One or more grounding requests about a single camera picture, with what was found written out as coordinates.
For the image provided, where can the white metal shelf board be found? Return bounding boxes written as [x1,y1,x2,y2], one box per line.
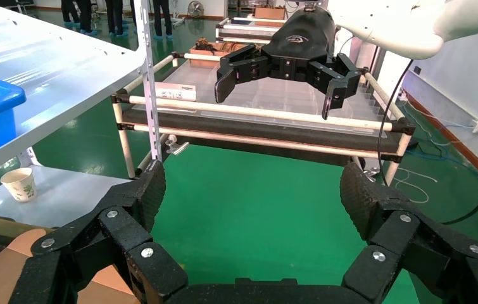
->
[0,0,146,186]

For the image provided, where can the white slotted angle upright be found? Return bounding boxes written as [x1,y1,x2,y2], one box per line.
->
[132,0,164,163]

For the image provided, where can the blue floor cable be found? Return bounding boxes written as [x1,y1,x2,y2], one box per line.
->
[405,137,477,170]

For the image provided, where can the green table cloth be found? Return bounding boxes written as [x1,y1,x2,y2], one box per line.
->
[137,142,426,296]

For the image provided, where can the person legs in dark trousers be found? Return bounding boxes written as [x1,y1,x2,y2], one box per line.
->
[103,0,137,39]
[151,0,175,41]
[60,0,97,35]

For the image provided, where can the thin black cable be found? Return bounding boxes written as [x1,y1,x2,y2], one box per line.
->
[376,58,416,188]

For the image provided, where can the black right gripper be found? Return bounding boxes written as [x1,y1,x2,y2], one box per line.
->
[215,6,363,121]

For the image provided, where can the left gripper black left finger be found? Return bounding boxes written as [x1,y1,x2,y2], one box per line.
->
[8,159,189,304]

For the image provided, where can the cream rack leg tube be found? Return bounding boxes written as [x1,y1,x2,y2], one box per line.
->
[382,133,412,187]
[111,101,137,181]

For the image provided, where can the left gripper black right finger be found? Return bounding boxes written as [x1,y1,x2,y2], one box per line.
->
[339,161,478,304]

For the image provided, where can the brown box with parts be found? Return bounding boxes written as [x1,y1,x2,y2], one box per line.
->
[187,37,241,70]

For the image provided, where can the standing floor fan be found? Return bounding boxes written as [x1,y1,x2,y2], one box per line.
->
[187,0,207,19]

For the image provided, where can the silver binder clip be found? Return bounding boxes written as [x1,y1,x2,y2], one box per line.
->
[163,134,191,156]

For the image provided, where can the black rack mat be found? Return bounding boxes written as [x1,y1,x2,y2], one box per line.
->
[122,106,404,155]

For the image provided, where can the white floor cable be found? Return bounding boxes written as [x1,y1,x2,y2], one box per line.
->
[393,167,439,205]

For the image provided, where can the plain brown carton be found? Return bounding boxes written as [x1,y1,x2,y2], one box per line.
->
[253,6,287,23]

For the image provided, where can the white labelled flat box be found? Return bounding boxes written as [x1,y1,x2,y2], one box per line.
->
[154,81,198,103]

